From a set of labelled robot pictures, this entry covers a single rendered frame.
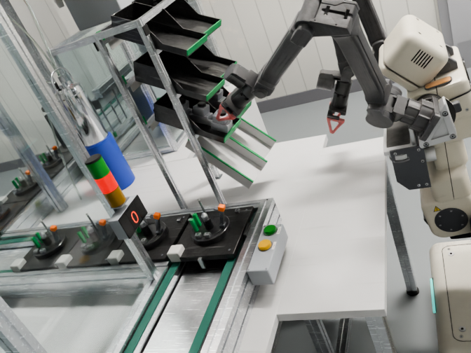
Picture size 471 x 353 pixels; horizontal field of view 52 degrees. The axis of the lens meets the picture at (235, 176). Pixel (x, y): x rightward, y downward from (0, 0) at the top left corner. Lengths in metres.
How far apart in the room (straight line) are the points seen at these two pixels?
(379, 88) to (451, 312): 1.06
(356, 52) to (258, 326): 0.78
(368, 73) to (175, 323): 0.88
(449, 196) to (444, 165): 0.10
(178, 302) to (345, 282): 0.50
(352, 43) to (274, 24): 3.36
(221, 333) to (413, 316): 1.33
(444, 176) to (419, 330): 0.93
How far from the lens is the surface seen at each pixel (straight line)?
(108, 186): 1.41
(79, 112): 2.37
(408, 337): 2.41
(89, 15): 2.75
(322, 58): 4.58
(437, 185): 1.71
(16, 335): 0.78
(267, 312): 1.46
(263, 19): 4.54
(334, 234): 1.63
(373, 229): 1.61
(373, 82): 1.32
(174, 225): 1.79
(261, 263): 1.46
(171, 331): 1.48
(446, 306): 2.13
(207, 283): 1.56
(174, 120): 1.74
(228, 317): 1.35
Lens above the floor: 1.87
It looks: 28 degrees down
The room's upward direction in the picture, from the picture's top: 23 degrees counter-clockwise
